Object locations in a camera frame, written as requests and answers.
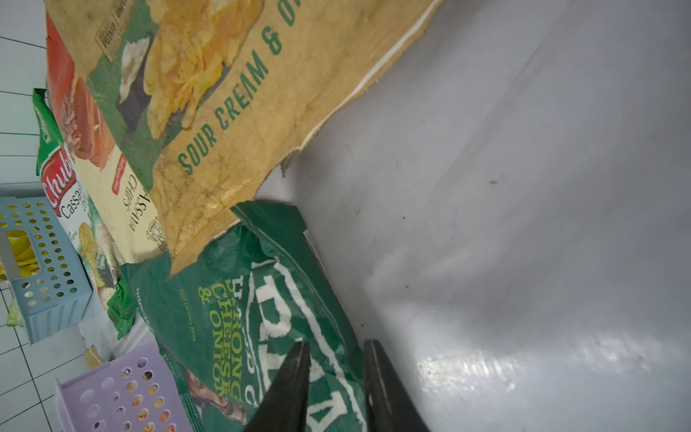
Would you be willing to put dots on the purple plastic basket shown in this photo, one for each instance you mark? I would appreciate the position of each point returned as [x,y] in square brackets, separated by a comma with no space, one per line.
[135,392]

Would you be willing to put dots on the beige red cassava chips bag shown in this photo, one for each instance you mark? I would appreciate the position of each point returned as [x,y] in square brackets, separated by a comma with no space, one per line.
[124,206]

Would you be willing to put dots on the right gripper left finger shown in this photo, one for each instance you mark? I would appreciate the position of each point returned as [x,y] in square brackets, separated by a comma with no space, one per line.
[284,408]

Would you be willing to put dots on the sour cream onion chips bag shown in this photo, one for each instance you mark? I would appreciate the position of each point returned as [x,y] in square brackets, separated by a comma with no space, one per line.
[205,98]

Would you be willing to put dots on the green Chuba cassava chips bag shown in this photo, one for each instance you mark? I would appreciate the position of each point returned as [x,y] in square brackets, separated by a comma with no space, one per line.
[79,218]

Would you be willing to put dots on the green Real chips bag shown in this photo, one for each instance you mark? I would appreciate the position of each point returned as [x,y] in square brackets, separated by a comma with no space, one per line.
[226,323]

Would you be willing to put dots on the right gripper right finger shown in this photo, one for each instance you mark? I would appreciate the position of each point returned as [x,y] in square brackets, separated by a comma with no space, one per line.
[388,405]

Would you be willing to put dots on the blue plastic basket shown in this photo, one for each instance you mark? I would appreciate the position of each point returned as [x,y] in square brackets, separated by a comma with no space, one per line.
[57,297]

